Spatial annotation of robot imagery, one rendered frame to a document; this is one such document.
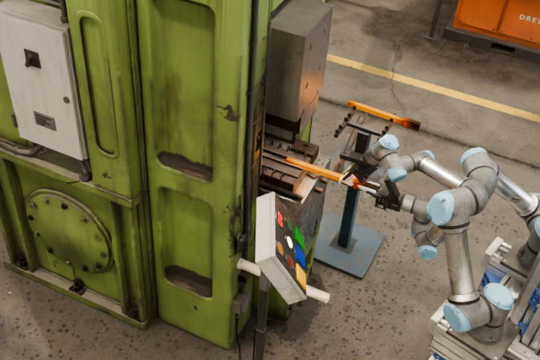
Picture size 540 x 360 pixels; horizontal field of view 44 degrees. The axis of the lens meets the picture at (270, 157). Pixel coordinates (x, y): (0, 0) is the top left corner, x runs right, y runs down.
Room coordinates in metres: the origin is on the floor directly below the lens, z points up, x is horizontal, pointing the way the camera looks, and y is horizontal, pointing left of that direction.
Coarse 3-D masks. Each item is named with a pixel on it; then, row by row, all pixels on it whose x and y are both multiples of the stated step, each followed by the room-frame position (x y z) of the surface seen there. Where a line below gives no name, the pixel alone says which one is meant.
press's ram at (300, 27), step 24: (288, 0) 2.47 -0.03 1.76; (312, 0) 2.49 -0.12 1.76; (288, 24) 2.27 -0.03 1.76; (312, 24) 2.29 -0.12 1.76; (288, 48) 2.21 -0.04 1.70; (312, 48) 2.27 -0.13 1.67; (288, 72) 2.21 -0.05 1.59; (312, 72) 2.30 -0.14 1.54; (288, 96) 2.20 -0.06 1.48; (312, 96) 2.34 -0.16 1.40
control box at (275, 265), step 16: (272, 192) 1.94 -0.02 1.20; (256, 208) 1.88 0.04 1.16; (272, 208) 1.85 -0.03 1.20; (256, 224) 1.79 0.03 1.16; (272, 224) 1.76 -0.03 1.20; (256, 240) 1.71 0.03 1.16; (272, 240) 1.68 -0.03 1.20; (256, 256) 1.63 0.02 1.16; (272, 256) 1.61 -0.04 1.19; (272, 272) 1.60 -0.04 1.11; (288, 272) 1.62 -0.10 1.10; (288, 288) 1.61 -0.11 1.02; (304, 288) 1.64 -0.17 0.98; (288, 304) 1.61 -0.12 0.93
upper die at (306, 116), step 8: (312, 104) 2.35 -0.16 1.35; (304, 112) 2.26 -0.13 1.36; (312, 112) 2.36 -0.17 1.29; (272, 120) 2.28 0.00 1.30; (280, 120) 2.27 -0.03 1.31; (288, 120) 2.25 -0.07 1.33; (304, 120) 2.27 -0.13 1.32; (280, 128) 2.26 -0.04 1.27; (288, 128) 2.25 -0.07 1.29; (296, 128) 2.24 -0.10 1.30
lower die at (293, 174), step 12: (264, 144) 2.49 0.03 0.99; (264, 156) 2.39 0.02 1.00; (288, 156) 2.41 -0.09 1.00; (300, 156) 2.42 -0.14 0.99; (276, 168) 2.32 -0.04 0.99; (288, 168) 2.33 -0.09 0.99; (300, 168) 2.33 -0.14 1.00; (264, 180) 2.29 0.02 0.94; (276, 180) 2.26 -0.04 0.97; (288, 180) 2.26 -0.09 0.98; (300, 180) 2.31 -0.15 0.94
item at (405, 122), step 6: (348, 102) 2.96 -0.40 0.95; (354, 102) 2.96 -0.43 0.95; (360, 108) 2.92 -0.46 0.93; (366, 108) 2.91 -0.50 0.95; (372, 108) 2.91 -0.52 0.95; (378, 114) 2.88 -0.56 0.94; (384, 114) 2.87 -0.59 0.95; (390, 114) 2.87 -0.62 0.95; (396, 120) 2.84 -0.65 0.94; (402, 120) 2.83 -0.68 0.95; (408, 120) 2.82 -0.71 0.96; (402, 126) 2.81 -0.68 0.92; (408, 126) 2.81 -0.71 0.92; (414, 126) 2.80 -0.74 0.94
